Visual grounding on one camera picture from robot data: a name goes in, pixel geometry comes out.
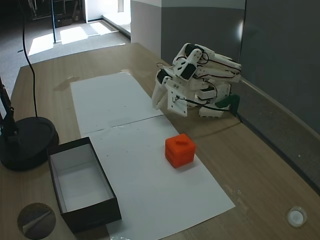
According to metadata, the orange cube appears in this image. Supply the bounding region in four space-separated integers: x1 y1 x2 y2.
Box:
164 133 197 170

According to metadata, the dark vertical pole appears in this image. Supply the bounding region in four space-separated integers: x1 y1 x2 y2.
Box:
50 0 58 44

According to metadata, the black hanging power cable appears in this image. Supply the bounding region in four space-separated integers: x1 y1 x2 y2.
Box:
21 0 39 118

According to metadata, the white round cap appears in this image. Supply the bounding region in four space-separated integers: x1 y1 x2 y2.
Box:
286 205 308 228

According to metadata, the black desk lamp stand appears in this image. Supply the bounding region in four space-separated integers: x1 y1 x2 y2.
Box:
0 74 60 172

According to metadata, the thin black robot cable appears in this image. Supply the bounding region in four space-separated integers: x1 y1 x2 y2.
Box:
174 98 242 122

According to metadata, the white paper sheet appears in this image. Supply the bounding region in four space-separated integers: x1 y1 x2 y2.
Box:
88 116 236 240
69 72 165 135

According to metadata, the brown cardboard box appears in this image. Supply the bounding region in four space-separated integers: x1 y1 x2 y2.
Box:
46 136 123 235

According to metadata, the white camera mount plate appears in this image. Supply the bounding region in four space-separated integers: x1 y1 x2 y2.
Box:
166 83 189 118

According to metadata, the round table cable hole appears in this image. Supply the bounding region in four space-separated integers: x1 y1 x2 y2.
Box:
16 202 57 240

